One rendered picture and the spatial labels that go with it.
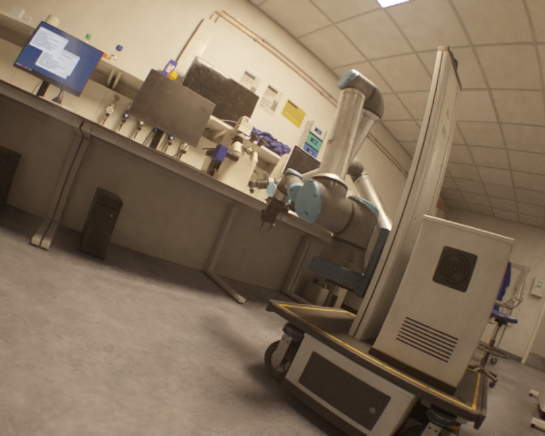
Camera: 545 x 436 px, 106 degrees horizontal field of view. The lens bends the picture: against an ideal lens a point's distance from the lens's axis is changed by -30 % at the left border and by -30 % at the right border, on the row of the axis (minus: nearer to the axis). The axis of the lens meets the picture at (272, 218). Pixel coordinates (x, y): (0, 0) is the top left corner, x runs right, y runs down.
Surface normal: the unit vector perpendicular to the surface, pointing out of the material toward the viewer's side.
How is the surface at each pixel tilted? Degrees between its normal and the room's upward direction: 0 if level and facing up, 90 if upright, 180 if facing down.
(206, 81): 86
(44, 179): 90
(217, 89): 86
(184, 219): 90
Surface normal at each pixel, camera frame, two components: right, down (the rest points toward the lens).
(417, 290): -0.65, -0.30
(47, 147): 0.57, 0.19
